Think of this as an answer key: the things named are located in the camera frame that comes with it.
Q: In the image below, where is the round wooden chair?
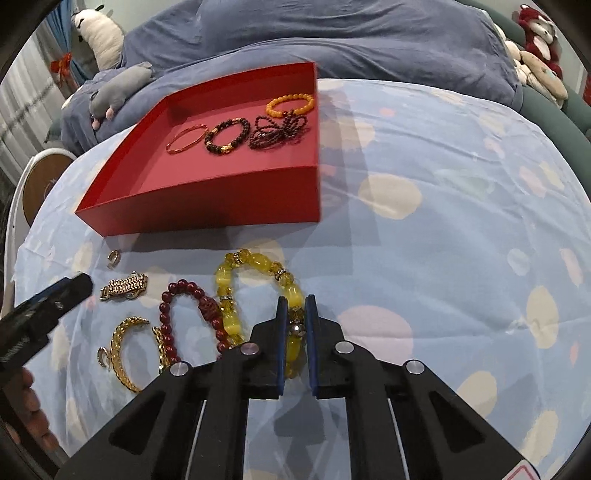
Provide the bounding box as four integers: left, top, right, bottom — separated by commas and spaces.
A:
4, 148, 77, 287

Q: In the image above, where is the dark red bead bracelet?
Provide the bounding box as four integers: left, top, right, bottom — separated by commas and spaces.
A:
158, 278, 232, 367

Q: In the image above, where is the red cardboard box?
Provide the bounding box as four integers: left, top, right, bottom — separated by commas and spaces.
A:
75, 61, 321, 237

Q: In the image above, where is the thin gold bangle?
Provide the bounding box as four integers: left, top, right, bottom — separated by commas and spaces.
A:
166, 126, 209, 155

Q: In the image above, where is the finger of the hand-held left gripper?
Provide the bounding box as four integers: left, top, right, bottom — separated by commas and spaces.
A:
0, 272, 93, 370

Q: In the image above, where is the translucent yellow bead bracelet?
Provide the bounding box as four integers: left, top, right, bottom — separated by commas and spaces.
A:
215, 248, 306, 379

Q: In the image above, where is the red monkey plush toy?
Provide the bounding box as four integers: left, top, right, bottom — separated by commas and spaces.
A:
512, 4, 564, 79

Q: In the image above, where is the dark garnet multi-wrap bracelet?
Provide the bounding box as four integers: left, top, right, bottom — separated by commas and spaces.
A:
249, 110, 311, 152

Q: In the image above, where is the red ribbon bow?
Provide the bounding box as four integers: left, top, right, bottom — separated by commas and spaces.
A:
50, 52, 75, 86

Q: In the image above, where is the white plush toy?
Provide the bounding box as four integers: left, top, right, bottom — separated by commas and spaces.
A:
71, 4, 125, 70

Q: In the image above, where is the green upholstered headboard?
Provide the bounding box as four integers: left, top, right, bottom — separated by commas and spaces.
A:
489, 0, 591, 204

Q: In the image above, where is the dark brown bead bracelet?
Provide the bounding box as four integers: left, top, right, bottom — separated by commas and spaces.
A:
204, 117, 251, 155

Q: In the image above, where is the white curtain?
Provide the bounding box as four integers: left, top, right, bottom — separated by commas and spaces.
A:
0, 23, 70, 171

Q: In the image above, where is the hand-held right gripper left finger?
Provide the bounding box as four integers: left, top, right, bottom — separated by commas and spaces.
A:
55, 295, 289, 480

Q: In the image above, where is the gold wristwatch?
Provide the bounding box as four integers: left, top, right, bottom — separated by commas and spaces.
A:
99, 272, 149, 303

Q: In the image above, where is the wide gold chain bangle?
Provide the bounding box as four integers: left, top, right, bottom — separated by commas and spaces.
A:
108, 316, 169, 394

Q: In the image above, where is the person's left hand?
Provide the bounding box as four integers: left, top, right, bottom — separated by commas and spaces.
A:
0, 367, 61, 455

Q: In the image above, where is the beige spotted plush cushion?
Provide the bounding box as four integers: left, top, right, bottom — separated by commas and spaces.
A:
519, 48, 570, 109

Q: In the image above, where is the cream plush toy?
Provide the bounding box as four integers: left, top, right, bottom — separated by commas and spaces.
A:
503, 39, 527, 84

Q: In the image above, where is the orange bead bracelet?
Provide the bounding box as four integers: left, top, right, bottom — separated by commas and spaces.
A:
265, 93, 316, 116

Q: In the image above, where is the blue duvet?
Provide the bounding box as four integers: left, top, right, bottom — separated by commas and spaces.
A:
60, 0, 525, 155

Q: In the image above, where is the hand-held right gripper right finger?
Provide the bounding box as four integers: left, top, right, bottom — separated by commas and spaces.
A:
305, 294, 541, 480

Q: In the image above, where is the grey plush toy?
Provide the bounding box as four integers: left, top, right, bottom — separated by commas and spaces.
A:
89, 61, 155, 130

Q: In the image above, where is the blue curtain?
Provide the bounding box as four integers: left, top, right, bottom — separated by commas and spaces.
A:
48, 0, 100, 88

